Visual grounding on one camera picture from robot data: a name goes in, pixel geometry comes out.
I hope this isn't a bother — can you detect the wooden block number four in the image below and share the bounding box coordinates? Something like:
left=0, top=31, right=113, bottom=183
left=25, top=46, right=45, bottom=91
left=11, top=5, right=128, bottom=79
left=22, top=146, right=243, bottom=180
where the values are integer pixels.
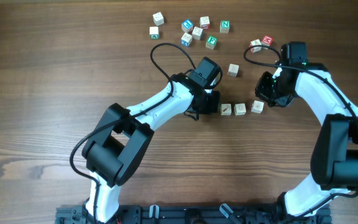
left=251, top=100, right=264, bottom=114

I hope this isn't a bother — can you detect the green letter N block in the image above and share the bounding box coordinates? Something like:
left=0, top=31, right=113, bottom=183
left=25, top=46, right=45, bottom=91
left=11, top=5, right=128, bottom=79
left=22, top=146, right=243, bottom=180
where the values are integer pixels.
left=219, top=20, right=231, bottom=34

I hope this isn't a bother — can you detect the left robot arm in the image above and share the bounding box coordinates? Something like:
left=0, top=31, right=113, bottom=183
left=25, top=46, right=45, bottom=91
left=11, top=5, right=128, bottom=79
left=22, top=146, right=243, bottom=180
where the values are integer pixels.
left=81, top=57, right=223, bottom=223

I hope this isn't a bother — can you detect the right camera cable black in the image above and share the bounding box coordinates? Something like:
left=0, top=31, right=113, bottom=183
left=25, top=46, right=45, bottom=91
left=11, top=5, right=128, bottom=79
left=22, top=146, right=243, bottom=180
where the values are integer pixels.
left=243, top=44, right=358, bottom=218

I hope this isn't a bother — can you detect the wooden block blue A side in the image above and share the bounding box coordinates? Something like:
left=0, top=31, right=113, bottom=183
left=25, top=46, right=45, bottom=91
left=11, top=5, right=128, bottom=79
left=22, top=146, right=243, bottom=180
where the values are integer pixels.
left=181, top=32, right=193, bottom=47

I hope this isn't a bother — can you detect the wooden block green A side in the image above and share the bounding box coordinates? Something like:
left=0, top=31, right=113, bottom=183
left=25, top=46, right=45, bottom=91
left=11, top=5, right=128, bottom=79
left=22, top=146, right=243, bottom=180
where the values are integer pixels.
left=149, top=27, right=160, bottom=39

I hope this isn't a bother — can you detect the left camera cable black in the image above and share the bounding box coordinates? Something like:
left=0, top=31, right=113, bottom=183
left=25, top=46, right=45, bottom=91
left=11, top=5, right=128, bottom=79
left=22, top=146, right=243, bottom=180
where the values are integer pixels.
left=69, top=42, right=197, bottom=224

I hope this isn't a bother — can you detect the wooden block yellow side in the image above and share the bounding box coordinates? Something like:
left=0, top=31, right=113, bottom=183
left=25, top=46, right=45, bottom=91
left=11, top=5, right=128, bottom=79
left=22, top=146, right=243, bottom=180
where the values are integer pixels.
left=234, top=103, right=246, bottom=116

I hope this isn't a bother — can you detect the wooden block red A side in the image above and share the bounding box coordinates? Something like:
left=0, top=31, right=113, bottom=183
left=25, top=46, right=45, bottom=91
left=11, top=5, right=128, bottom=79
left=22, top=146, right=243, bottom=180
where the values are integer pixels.
left=249, top=39, right=262, bottom=53

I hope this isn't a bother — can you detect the red letter M block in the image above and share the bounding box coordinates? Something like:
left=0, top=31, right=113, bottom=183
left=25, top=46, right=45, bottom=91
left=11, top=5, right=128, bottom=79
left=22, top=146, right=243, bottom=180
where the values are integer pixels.
left=261, top=35, right=273, bottom=49

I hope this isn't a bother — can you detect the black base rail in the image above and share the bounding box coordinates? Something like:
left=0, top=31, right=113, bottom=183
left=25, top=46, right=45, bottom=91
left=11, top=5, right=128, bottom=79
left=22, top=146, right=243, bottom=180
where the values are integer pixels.
left=54, top=203, right=333, bottom=224

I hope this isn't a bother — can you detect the camera cable black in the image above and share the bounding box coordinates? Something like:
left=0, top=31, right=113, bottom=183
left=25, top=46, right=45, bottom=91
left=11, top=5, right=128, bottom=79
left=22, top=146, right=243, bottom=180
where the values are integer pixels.
left=69, top=42, right=197, bottom=224
left=243, top=44, right=358, bottom=218

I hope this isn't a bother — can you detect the plain wooden block top-left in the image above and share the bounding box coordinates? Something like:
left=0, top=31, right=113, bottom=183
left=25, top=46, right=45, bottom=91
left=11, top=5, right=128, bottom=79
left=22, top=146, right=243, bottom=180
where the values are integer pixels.
left=152, top=12, right=164, bottom=26

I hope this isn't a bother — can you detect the plain wooden block green side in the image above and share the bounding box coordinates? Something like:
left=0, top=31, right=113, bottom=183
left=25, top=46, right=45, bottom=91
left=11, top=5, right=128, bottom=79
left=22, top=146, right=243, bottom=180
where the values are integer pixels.
left=227, top=63, right=239, bottom=77

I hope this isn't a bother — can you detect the green letter F block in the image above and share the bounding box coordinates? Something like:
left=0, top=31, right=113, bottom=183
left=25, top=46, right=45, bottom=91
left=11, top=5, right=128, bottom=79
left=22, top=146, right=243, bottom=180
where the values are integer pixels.
left=206, top=35, right=218, bottom=50

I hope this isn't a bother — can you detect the blue letter P block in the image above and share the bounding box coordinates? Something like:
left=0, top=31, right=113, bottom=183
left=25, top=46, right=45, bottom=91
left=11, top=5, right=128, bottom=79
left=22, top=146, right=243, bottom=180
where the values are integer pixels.
left=181, top=19, right=194, bottom=33

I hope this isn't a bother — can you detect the wooden block hammer picture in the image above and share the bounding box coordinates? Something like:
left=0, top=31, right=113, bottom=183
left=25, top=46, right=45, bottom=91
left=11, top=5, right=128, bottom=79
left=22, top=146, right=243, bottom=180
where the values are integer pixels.
left=221, top=103, right=232, bottom=116

